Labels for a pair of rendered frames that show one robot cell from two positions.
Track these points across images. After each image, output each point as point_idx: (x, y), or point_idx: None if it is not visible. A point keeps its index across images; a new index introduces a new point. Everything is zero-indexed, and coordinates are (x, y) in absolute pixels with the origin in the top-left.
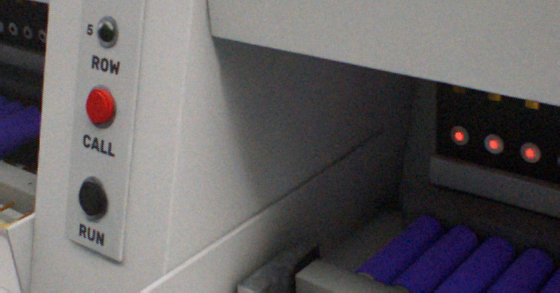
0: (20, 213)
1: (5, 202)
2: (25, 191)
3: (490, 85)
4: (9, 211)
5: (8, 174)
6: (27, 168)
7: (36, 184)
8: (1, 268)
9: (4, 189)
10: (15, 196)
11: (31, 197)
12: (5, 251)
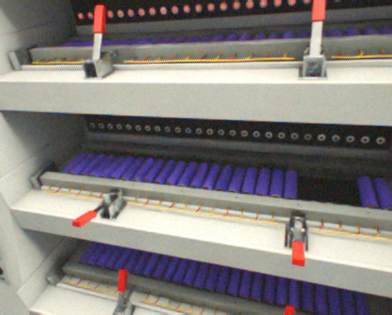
0: (363, 228)
1: (349, 224)
2: (374, 217)
3: None
4: (356, 228)
5: (347, 210)
6: (339, 203)
7: (371, 212)
8: None
9: (353, 218)
10: (362, 220)
11: (380, 220)
12: (384, 250)
